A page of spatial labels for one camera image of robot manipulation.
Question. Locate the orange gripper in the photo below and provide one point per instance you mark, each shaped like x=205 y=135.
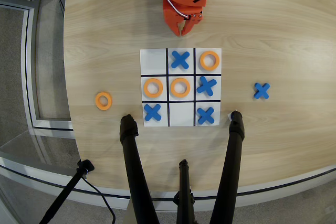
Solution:
x=171 y=15

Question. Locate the blue foam cross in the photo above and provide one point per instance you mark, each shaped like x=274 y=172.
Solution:
x=262 y=91
x=152 y=112
x=180 y=59
x=206 y=115
x=207 y=85

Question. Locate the white tic-tac-toe board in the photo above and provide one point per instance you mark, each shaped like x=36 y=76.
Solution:
x=181 y=115

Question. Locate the small white tag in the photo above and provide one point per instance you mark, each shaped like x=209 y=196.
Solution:
x=229 y=116

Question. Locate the thick black tripod leg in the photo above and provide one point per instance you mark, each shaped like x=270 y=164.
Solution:
x=134 y=169
x=231 y=169

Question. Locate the thin black tripod leg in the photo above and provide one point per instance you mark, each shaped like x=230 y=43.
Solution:
x=184 y=195

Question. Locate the black pole with clamp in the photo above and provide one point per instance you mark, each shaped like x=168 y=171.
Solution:
x=65 y=192

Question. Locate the grey metal floor frame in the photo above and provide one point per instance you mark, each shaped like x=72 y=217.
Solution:
x=29 y=64

